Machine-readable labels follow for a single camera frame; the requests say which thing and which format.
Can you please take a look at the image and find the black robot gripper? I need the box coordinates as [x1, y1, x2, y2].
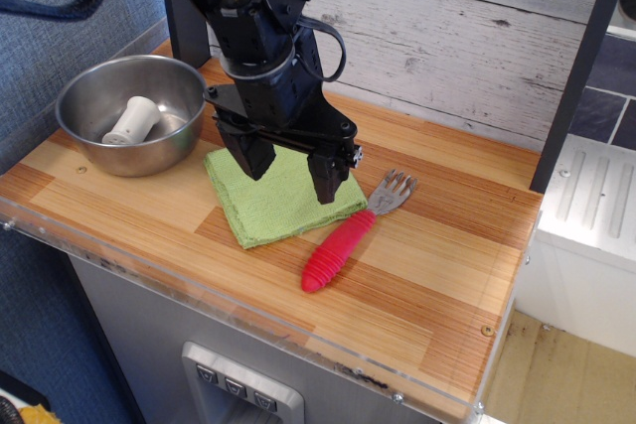
[204, 26, 362, 205]

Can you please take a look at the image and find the red handled metal fork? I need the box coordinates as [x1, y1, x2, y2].
[300, 170, 417, 293]

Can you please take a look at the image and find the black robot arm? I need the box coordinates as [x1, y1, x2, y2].
[190, 0, 361, 204]

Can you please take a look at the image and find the green folded cloth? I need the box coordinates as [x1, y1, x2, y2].
[204, 146, 368, 249]

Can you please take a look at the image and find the white salt shaker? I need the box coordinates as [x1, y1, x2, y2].
[101, 96, 161, 145]

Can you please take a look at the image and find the stainless steel bowl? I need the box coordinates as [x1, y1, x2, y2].
[56, 55, 206, 177]

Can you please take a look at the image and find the clear acrylic table edge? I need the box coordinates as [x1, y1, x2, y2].
[1, 186, 540, 423]

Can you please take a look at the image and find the silver dispenser button panel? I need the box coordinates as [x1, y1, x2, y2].
[182, 342, 305, 423]

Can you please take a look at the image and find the white ridged sink unit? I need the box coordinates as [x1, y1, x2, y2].
[515, 135, 635, 354]

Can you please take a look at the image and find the black left frame post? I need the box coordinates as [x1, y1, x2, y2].
[164, 0, 211, 68]

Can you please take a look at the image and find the black frame post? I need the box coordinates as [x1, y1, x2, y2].
[530, 0, 618, 194]
[164, 0, 211, 68]

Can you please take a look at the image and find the black right frame post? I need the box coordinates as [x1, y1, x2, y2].
[530, 0, 618, 194]

